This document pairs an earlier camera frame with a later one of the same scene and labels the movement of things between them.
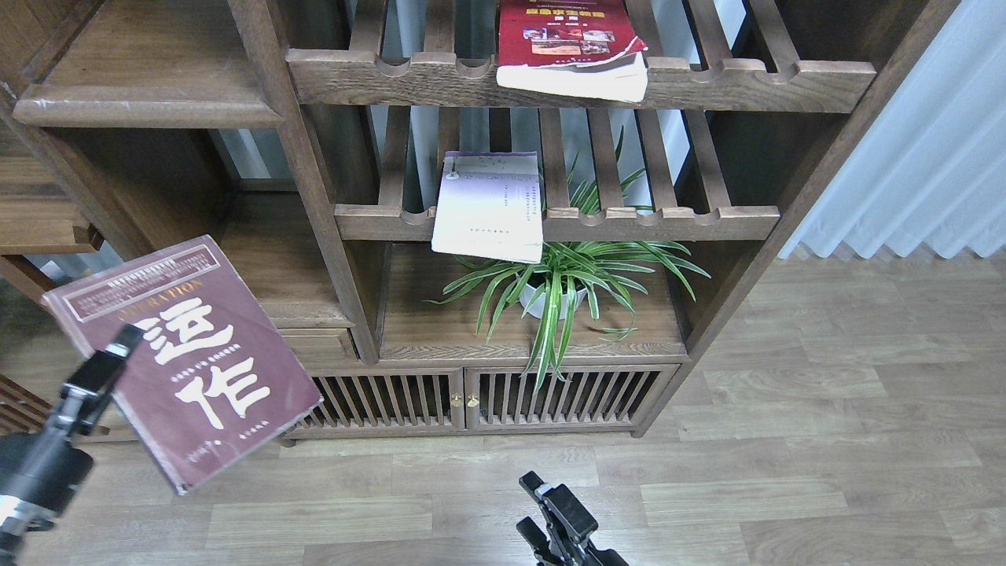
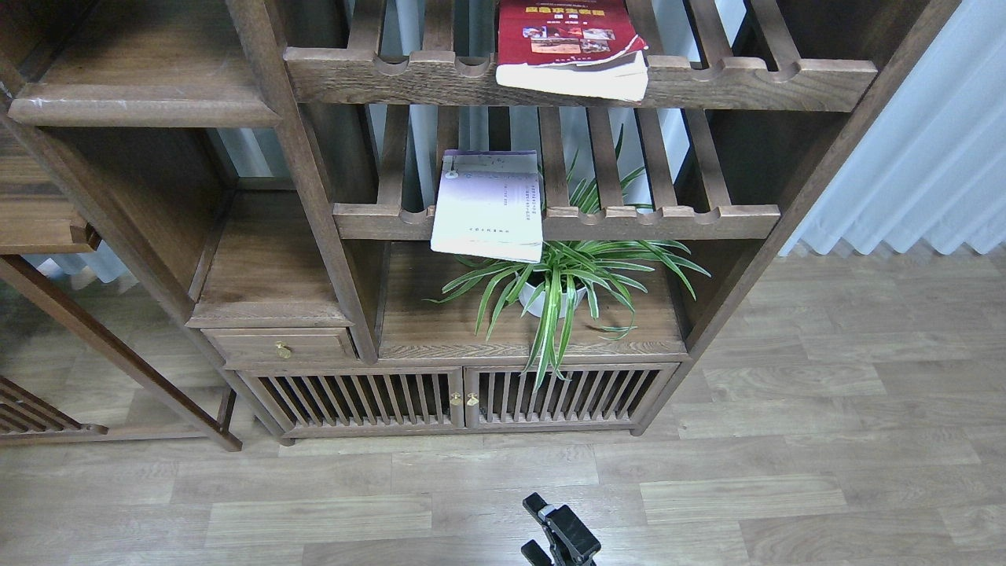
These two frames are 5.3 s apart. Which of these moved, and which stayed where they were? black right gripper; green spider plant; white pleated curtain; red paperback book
Moved: black right gripper
Stayed: green spider plant; white pleated curtain; red paperback book
